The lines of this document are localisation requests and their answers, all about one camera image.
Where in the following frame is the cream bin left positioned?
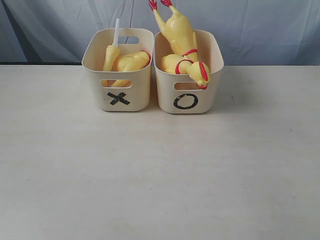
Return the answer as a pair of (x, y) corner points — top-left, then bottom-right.
(81, 28), (154, 112)

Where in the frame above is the whole yellow rubber chicken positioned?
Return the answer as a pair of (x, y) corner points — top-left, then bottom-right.
(148, 0), (200, 62)

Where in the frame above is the headless yellow chicken body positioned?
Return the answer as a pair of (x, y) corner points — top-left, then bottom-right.
(110, 50), (151, 72)

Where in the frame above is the yellow chicken head neck piece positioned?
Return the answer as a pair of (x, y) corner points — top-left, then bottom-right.
(102, 18), (121, 72)

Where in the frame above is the white backdrop curtain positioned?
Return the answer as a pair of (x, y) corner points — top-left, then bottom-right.
(0, 0), (320, 66)

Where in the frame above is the cream bin with circle mark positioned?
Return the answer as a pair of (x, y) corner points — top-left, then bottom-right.
(153, 29), (224, 114)

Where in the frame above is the yellow rubber chicken front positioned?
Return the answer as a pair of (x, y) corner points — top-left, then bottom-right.
(160, 54), (211, 90)

